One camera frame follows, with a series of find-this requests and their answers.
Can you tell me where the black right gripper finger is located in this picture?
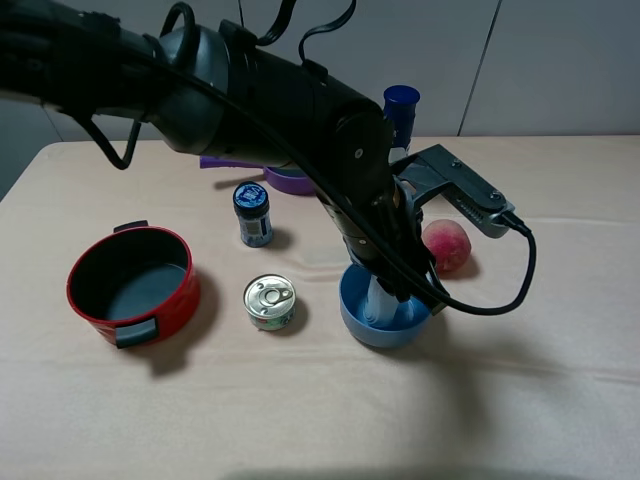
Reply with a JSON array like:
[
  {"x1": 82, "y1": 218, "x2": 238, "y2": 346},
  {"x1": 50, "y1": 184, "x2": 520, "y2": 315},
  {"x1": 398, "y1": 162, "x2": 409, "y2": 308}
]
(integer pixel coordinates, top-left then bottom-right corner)
[{"x1": 418, "y1": 288, "x2": 445, "y2": 316}]

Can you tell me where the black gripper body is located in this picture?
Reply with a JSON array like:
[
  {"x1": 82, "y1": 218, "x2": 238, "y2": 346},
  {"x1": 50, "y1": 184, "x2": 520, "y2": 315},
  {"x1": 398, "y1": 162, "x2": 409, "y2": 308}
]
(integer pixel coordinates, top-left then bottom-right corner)
[{"x1": 324, "y1": 174, "x2": 435, "y2": 295}]

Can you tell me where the white plastic bottle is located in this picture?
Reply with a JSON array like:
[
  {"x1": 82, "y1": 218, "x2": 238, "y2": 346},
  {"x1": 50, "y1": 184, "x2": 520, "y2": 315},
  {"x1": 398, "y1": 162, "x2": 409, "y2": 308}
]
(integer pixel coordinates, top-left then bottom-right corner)
[{"x1": 360, "y1": 277, "x2": 430, "y2": 331}]

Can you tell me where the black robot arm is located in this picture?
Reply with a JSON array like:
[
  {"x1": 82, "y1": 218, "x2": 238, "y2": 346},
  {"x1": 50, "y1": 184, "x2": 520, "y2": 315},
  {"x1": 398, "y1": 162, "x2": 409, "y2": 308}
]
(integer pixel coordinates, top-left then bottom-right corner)
[{"x1": 1, "y1": 1, "x2": 451, "y2": 307}]

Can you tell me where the blue bowl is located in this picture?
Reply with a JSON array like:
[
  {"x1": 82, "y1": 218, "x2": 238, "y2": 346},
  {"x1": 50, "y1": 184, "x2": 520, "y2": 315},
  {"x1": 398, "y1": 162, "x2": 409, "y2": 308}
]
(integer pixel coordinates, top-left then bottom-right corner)
[{"x1": 339, "y1": 265, "x2": 431, "y2": 348}]

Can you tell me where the red peach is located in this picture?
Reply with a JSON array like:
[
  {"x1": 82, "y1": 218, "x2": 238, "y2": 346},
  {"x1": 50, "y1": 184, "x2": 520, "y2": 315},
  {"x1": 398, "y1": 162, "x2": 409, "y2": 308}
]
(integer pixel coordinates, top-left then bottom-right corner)
[{"x1": 421, "y1": 219, "x2": 471, "y2": 274}]

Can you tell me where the purple frying pan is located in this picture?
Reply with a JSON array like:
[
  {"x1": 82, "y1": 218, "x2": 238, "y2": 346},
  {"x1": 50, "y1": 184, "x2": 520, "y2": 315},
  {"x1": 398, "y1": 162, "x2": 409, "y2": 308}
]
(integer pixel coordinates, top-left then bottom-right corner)
[{"x1": 200, "y1": 156, "x2": 315, "y2": 196}]

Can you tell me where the tall white blue-capped bottle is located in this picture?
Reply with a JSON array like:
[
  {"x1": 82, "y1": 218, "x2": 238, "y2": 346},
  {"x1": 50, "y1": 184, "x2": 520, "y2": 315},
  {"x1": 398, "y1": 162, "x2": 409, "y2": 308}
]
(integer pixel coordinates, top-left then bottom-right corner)
[{"x1": 383, "y1": 85, "x2": 420, "y2": 163}]

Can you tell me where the silver tin can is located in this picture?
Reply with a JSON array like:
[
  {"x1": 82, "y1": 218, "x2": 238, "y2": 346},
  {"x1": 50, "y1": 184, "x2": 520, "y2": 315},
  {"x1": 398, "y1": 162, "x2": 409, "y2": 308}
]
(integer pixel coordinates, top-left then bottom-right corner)
[{"x1": 243, "y1": 274, "x2": 296, "y2": 331}]

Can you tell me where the small blue jar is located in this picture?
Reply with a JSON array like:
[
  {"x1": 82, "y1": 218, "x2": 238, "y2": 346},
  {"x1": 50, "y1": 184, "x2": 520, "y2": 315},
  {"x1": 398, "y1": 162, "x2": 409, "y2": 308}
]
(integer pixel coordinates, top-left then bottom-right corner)
[{"x1": 232, "y1": 181, "x2": 273, "y2": 248}]

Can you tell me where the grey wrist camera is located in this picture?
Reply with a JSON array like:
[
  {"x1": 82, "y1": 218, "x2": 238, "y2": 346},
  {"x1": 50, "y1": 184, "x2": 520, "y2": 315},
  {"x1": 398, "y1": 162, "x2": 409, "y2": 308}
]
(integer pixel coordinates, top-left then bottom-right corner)
[{"x1": 391, "y1": 144, "x2": 515, "y2": 239}]

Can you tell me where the black camera cable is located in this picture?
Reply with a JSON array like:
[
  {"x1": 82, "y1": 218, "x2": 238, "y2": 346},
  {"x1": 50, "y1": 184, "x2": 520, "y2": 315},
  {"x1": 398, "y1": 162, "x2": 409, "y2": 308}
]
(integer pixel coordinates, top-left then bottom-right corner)
[{"x1": 424, "y1": 212, "x2": 538, "y2": 316}]

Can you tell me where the red pot with black handles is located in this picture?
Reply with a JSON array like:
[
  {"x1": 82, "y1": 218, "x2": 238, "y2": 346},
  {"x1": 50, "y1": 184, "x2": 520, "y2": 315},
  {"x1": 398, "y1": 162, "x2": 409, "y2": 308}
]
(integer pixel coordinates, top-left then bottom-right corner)
[{"x1": 66, "y1": 220, "x2": 201, "y2": 349}]

